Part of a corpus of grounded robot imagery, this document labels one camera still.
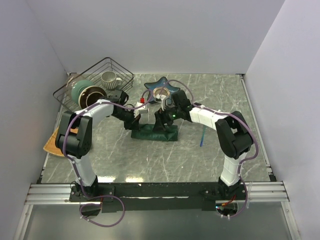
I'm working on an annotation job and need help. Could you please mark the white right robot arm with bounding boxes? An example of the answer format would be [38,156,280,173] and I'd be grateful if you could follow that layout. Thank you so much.
[153,90,254,200]

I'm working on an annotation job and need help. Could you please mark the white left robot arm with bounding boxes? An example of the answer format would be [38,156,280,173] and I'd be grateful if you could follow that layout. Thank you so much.
[55,91,145,201]

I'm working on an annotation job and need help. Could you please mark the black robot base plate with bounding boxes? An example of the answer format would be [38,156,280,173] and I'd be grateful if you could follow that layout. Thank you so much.
[69,182,246,213]

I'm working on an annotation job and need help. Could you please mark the clear glass jar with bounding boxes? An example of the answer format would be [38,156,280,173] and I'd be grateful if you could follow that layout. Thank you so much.
[65,73,82,98]

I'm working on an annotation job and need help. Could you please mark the aluminium frame rail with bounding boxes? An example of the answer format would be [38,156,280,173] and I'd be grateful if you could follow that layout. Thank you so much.
[246,181,289,202]

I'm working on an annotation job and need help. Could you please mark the green ceramic bowl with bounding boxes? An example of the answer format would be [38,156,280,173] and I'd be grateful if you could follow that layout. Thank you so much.
[71,79,95,104]

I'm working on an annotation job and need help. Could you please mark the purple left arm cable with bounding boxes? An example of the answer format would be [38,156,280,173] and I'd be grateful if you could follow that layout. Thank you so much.
[62,90,155,228]

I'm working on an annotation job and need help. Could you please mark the orange woven fan-shaped mat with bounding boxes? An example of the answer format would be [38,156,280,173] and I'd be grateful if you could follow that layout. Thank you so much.
[43,127,64,157]

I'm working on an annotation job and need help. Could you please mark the black wire dish rack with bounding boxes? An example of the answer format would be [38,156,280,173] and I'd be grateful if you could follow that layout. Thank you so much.
[52,57,135,112]

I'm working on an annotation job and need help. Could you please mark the iridescent rainbow metal spoon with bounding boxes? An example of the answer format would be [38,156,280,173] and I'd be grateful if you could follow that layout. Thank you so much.
[199,125,207,147]

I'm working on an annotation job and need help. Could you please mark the striped grey ceramic mug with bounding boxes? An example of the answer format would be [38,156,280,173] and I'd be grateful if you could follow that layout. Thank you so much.
[100,71,123,90]

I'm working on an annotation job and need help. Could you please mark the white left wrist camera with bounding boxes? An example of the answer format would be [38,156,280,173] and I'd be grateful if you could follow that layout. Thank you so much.
[134,97,149,118]

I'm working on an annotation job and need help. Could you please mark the dark green cloth napkin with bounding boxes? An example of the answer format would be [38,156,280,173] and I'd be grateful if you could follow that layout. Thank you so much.
[130,124,179,142]

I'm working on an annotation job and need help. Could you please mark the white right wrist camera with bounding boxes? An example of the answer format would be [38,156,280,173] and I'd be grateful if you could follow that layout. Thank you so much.
[154,94,168,111]

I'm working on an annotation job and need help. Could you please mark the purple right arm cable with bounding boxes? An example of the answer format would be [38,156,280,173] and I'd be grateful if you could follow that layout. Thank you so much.
[159,79,260,222]

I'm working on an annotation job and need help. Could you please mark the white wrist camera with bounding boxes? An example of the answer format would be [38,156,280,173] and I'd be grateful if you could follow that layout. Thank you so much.
[134,97,149,118]
[154,94,168,111]

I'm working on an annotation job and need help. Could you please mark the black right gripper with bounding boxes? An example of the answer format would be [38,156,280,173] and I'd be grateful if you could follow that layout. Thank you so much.
[152,103,181,133]

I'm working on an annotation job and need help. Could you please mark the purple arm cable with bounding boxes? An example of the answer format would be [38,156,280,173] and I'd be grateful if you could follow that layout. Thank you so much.
[62,90,155,228]
[159,79,260,222]

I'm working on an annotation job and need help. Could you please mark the blue star-shaped ceramic dish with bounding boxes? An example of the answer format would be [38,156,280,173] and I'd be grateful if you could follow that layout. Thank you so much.
[144,76,181,105]

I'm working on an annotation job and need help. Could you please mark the dark brown ceramic bowl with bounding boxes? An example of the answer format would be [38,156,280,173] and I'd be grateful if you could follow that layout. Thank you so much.
[78,85,107,109]

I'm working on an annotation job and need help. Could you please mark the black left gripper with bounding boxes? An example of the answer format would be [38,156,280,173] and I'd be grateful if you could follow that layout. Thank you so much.
[113,107,142,132]

